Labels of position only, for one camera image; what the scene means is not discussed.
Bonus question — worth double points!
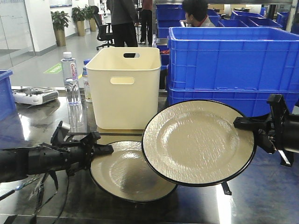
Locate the white remote controller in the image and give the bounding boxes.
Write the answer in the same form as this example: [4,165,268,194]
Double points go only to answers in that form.
[13,87,59,105]

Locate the clear water bottle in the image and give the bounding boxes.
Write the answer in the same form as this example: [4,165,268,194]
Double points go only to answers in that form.
[61,51,81,105]

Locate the black image-left gripper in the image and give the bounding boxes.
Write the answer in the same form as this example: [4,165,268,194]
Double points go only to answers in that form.
[50,121,114,173]

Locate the cream plastic basket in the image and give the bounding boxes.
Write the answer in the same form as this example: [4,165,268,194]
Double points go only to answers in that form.
[86,47,161,129]

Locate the black office chair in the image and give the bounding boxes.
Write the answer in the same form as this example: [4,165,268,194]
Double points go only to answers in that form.
[92,6,115,50]

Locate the lower blue crate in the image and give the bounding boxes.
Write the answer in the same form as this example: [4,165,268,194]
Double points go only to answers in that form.
[167,88,299,117]

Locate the person in grey jacket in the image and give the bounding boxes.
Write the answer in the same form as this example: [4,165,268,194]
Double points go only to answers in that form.
[182,0,215,27]

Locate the blue bin at left edge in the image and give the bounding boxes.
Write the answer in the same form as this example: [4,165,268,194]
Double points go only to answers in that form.
[0,70,16,120]

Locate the upper blue crate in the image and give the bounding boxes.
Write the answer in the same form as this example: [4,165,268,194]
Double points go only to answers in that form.
[168,27,299,92]

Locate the beige plate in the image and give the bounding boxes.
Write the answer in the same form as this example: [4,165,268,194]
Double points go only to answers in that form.
[90,140,177,203]
[142,100,256,187]

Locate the standing person dark clothes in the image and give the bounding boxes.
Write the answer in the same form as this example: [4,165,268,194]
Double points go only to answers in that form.
[107,0,139,47]

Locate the black image-right gripper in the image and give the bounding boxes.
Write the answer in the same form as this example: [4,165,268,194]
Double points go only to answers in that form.
[233,94,299,166]

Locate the blue crate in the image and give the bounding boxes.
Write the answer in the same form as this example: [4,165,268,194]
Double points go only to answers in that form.
[167,88,299,117]
[168,27,299,92]

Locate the small bottle blue cap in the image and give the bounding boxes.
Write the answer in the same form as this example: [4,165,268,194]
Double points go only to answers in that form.
[82,59,92,103]

